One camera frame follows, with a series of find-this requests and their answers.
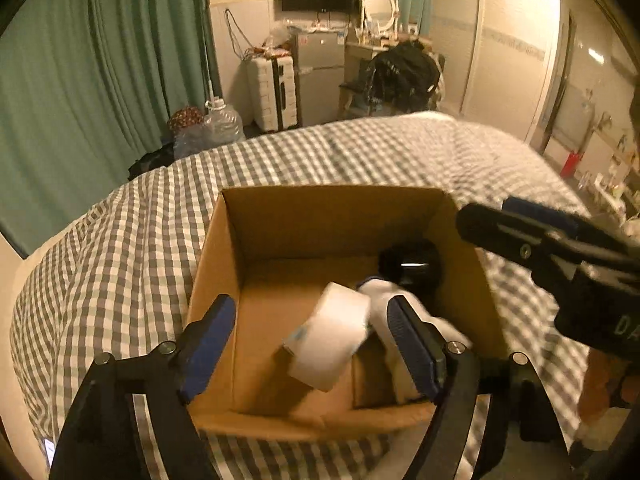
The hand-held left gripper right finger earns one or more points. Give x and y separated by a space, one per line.
407 345

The white suitcase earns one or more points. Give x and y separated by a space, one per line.
272 92

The white wardrobe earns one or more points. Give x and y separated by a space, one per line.
492 45

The white sock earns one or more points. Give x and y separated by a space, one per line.
400 340

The green curtain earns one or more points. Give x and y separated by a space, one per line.
95 75

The black backpack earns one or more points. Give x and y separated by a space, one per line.
405 77

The brown cardboard box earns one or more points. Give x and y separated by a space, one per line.
320 310

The white paper package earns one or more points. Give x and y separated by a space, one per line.
327 342

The white vanity desk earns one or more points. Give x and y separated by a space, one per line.
362 57

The silver mini fridge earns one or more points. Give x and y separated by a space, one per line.
320 77

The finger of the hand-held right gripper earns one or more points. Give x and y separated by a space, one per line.
520 232

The black round container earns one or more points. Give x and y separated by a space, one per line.
410 267

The floral patterned bag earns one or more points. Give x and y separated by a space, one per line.
185 117

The clear water jug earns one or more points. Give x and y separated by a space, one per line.
223 122

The red bottle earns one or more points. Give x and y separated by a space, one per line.
570 162

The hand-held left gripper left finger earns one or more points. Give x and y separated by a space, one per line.
207 345

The grey checkered blanket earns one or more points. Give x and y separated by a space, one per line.
150 260

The oval vanity mirror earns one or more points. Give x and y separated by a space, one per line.
378 4

